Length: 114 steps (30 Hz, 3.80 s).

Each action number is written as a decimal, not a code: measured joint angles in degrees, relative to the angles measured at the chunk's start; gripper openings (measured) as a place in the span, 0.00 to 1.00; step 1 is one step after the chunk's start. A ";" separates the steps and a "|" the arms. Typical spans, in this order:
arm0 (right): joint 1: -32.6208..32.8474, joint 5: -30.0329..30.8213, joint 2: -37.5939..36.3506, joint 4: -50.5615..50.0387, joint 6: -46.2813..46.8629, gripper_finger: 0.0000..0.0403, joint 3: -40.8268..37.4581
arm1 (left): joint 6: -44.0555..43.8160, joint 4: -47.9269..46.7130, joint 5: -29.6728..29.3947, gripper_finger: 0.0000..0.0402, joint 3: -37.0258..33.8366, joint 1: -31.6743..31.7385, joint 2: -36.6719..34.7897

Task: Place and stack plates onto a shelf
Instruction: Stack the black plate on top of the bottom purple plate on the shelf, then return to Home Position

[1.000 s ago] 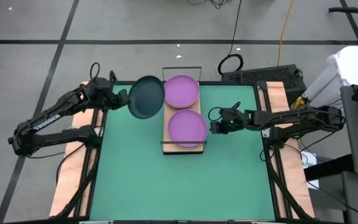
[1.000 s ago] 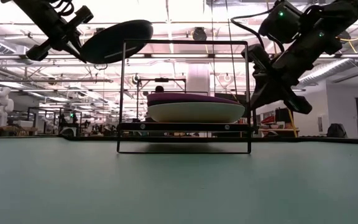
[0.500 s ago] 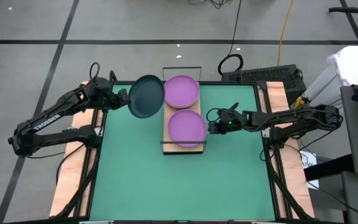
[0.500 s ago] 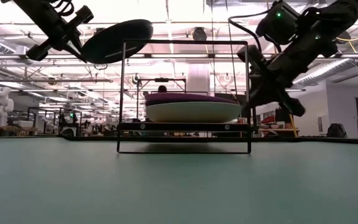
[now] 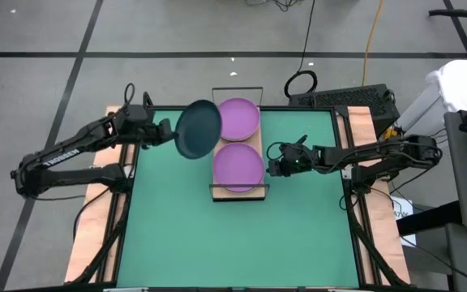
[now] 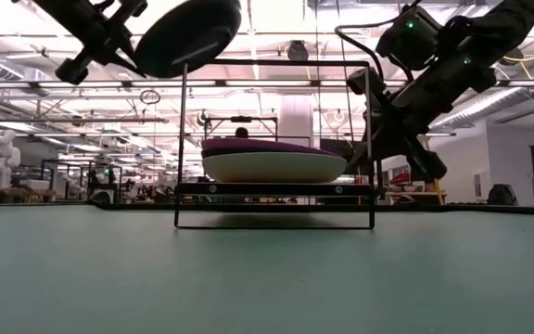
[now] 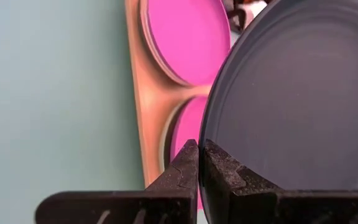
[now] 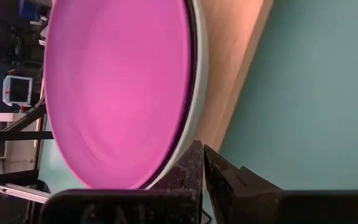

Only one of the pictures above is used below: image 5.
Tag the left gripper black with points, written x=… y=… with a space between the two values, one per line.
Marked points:
x=150 y=134

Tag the purple plate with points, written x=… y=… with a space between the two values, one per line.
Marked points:
x=241 y=119
x=238 y=166

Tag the green table mat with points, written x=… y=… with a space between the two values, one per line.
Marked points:
x=233 y=243

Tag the dark teal plate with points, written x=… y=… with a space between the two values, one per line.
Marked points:
x=199 y=130

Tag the black metal bar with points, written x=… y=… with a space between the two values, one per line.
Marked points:
x=460 y=14

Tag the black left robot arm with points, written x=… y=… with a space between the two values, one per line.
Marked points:
x=63 y=156

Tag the black cart base beam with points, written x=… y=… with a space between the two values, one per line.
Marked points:
x=428 y=219

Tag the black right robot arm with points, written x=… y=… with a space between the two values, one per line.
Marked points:
x=379 y=152

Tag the white paper sheet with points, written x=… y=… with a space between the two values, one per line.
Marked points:
x=404 y=211

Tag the black table frame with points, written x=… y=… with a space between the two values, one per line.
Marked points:
x=341 y=111

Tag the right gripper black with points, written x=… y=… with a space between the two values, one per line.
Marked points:
x=302 y=160

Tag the wooden dish rack board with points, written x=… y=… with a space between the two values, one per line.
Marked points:
x=219 y=194

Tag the white cloth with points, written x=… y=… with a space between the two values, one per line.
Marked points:
x=464 y=83

